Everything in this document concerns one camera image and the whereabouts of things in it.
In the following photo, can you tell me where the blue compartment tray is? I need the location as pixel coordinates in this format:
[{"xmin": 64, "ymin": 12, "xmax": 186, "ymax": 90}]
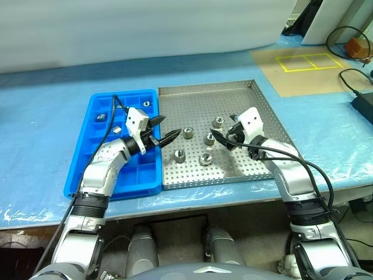
[{"xmin": 63, "ymin": 89, "xmax": 163, "ymax": 202}]

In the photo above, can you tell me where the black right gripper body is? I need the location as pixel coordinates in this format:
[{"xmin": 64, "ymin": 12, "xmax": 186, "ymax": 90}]
[{"xmin": 226, "ymin": 121, "xmax": 249, "ymax": 147}]

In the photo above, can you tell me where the brown block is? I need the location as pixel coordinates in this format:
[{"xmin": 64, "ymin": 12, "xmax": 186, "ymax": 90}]
[{"xmin": 345, "ymin": 37, "xmax": 372, "ymax": 59}]

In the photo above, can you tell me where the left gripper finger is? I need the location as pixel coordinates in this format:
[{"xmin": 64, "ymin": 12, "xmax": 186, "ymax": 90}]
[
  {"xmin": 157, "ymin": 129, "xmax": 182, "ymax": 148},
  {"xmin": 149, "ymin": 115, "xmax": 167, "ymax": 128}
]

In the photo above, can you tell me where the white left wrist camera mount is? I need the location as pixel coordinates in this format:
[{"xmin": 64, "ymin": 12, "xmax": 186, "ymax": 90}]
[{"xmin": 125, "ymin": 107, "xmax": 150, "ymax": 155}]

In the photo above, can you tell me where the black power adapter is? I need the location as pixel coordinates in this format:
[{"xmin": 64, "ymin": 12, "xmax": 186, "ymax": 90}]
[{"xmin": 350, "ymin": 92, "xmax": 373, "ymax": 125}]

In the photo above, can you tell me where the blue plastic table cover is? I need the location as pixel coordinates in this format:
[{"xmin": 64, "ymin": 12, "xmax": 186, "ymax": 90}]
[{"xmin": 0, "ymin": 34, "xmax": 373, "ymax": 231}]

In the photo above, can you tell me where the yellow tape rectangle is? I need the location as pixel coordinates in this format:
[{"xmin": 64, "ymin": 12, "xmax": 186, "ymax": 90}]
[{"xmin": 275, "ymin": 52, "xmax": 342, "ymax": 72}]

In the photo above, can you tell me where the white foam backdrop sheet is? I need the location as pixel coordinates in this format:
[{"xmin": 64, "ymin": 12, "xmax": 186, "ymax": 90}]
[{"xmin": 0, "ymin": 0, "xmax": 295, "ymax": 76}]

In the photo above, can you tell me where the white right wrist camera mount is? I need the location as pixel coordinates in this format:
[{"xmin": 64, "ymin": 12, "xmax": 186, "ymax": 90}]
[{"xmin": 237, "ymin": 107, "xmax": 265, "ymax": 144}]

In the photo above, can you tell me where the black adapter cable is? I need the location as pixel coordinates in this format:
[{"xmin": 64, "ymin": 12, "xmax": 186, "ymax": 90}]
[{"xmin": 339, "ymin": 68, "xmax": 373, "ymax": 96}]

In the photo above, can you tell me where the brown cardboard sheet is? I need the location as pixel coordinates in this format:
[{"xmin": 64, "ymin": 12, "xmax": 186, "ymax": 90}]
[{"xmin": 252, "ymin": 48, "xmax": 358, "ymax": 99}]

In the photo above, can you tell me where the grey robot torso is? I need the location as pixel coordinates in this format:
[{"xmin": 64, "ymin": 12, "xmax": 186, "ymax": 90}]
[{"xmin": 31, "ymin": 261, "xmax": 373, "ymax": 280}]

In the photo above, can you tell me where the black looped cable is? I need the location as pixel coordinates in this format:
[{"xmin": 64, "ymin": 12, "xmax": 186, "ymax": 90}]
[{"xmin": 326, "ymin": 26, "xmax": 373, "ymax": 64}]

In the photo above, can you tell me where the perforated metal tray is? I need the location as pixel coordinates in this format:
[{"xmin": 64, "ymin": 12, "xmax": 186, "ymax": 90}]
[{"xmin": 157, "ymin": 79, "xmax": 300, "ymax": 190}]

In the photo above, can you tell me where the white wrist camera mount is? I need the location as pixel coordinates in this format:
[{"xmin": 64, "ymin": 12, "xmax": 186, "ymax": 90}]
[
  {"xmin": 237, "ymin": 107, "xmax": 265, "ymax": 144},
  {"xmin": 125, "ymin": 107, "xmax": 150, "ymax": 155}
]

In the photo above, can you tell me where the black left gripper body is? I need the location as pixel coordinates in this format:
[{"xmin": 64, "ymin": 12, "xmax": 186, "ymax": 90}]
[{"xmin": 144, "ymin": 125, "xmax": 160, "ymax": 148}]

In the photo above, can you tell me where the grey rounded robot leg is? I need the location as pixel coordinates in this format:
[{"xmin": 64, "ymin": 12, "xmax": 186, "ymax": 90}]
[
  {"xmin": 126, "ymin": 224, "xmax": 160, "ymax": 277},
  {"xmin": 205, "ymin": 226, "xmax": 244, "ymax": 265}
]

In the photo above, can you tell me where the white board panel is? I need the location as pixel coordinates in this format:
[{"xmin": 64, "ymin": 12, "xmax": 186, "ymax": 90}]
[{"xmin": 300, "ymin": 0, "xmax": 373, "ymax": 46}]

